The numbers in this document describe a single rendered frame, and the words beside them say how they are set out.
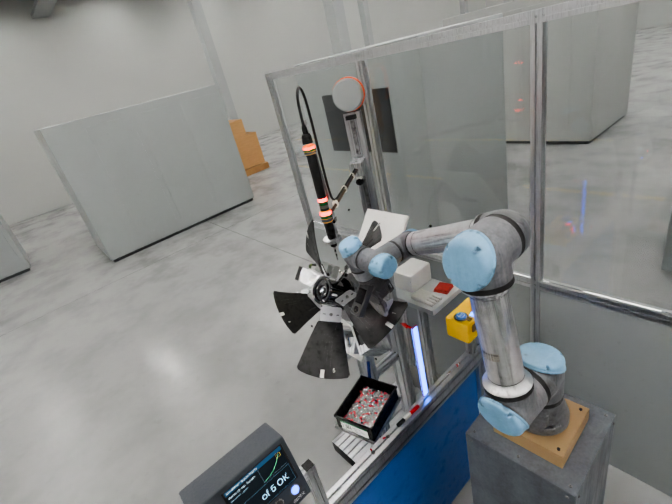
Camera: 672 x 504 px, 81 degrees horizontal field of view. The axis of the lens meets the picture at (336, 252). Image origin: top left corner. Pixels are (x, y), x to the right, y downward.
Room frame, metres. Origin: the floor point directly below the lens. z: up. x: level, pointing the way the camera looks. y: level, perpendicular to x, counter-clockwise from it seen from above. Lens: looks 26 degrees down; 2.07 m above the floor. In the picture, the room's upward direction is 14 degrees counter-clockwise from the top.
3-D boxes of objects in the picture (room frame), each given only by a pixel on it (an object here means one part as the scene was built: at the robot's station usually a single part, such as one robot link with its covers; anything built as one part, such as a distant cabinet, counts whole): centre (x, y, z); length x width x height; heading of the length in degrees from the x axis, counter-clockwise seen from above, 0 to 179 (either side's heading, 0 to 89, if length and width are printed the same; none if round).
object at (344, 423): (1.09, 0.03, 0.85); 0.22 x 0.17 x 0.07; 141
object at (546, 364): (0.74, -0.44, 1.21); 0.13 x 0.12 x 0.14; 122
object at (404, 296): (1.76, -0.39, 0.85); 0.36 x 0.24 x 0.03; 35
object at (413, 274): (1.84, -0.37, 0.92); 0.17 x 0.16 x 0.11; 125
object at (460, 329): (1.22, -0.45, 1.02); 0.16 x 0.10 x 0.11; 125
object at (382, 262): (1.04, -0.12, 1.49); 0.11 x 0.11 x 0.08; 32
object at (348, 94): (2.03, -0.25, 1.88); 0.17 x 0.15 x 0.16; 35
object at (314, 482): (0.76, 0.23, 0.96); 0.03 x 0.03 x 0.20; 35
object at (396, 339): (1.65, -0.20, 0.58); 0.09 x 0.04 x 1.15; 35
